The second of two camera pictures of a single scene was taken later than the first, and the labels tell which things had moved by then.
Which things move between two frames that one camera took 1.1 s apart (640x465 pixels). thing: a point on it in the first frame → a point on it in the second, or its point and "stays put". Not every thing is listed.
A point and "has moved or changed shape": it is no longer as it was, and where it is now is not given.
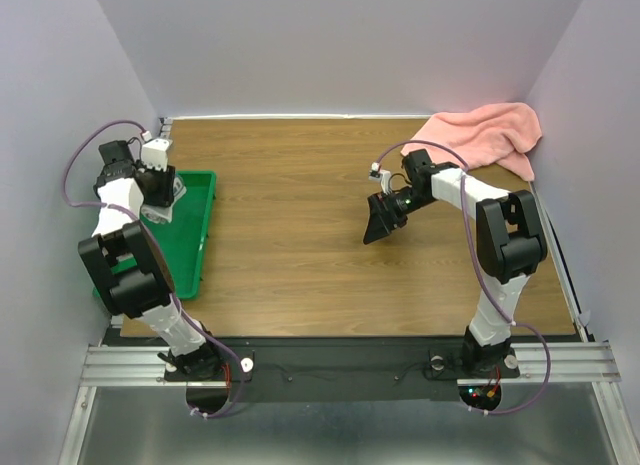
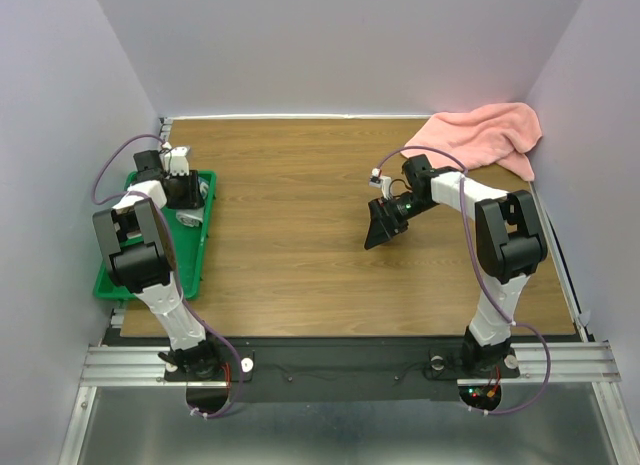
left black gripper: (165, 195) → (193, 197)
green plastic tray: (185, 240) stays put
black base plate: (346, 369) stays put
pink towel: (496, 134) stays put
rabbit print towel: (163, 215) has moved or changed shape
